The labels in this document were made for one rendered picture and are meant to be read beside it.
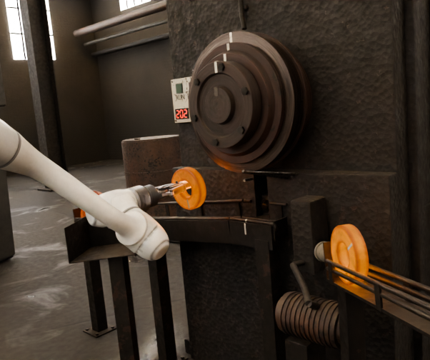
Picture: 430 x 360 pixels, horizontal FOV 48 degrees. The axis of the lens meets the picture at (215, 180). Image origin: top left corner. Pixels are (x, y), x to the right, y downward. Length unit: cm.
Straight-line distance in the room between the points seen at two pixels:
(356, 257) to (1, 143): 86
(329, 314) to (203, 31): 116
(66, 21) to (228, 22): 1133
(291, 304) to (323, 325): 12
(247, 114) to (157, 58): 997
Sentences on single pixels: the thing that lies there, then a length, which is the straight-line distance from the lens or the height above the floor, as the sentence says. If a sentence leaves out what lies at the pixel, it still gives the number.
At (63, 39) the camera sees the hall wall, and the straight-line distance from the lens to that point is 1298.
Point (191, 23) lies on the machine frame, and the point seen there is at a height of 144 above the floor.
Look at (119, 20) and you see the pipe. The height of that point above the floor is 317.
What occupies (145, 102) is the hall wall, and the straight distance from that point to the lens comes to 1187.
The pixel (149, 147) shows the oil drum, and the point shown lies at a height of 81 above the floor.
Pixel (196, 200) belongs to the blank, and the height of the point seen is 79.
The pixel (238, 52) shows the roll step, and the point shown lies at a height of 128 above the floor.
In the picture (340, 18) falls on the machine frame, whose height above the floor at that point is 135.
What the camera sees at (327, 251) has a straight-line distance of 138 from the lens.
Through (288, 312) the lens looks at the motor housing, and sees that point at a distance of 150.
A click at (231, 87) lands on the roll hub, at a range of 158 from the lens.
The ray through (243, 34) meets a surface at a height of 133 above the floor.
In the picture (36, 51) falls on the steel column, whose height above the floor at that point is 226.
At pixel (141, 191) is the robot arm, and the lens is 160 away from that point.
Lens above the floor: 111
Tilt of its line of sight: 8 degrees down
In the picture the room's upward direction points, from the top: 5 degrees counter-clockwise
